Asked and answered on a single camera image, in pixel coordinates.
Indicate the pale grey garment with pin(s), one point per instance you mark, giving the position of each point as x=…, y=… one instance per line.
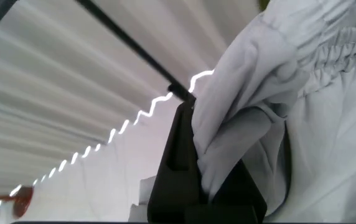
x=321, y=124

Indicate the black clothes rack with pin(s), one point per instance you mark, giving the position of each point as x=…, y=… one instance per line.
x=128, y=40

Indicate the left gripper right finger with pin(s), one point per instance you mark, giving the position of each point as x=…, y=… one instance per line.
x=240, y=199

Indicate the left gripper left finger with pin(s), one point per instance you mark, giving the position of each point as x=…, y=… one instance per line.
x=175, y=174

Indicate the red-brown pole stand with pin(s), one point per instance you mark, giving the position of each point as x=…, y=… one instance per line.
x=22, y=200

